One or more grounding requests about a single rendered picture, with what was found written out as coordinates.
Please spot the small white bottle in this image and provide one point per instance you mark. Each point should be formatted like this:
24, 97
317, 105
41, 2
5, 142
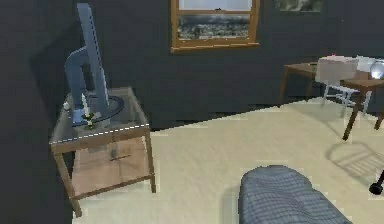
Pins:
66, 106

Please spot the glass top wooden side table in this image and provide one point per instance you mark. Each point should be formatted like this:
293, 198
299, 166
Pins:
110, 146

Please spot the shiny silver round bowl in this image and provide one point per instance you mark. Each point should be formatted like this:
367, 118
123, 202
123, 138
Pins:
377, 69

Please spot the white chair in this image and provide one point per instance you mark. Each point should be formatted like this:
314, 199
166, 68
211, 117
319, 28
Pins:
336, 71

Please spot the black chair leg caster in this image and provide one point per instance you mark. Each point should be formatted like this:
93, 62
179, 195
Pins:
377, 186

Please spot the framed wall picture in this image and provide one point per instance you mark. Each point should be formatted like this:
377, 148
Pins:
297, 5

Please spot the brown wooden table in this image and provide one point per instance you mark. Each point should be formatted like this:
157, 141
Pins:
360, 85

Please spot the wooden framed window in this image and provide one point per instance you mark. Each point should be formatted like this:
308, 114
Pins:
214, 25

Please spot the white candle on green holder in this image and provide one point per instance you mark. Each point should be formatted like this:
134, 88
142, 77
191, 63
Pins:
87, 113

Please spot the grey flat television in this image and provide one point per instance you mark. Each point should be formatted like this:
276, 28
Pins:
94, 70

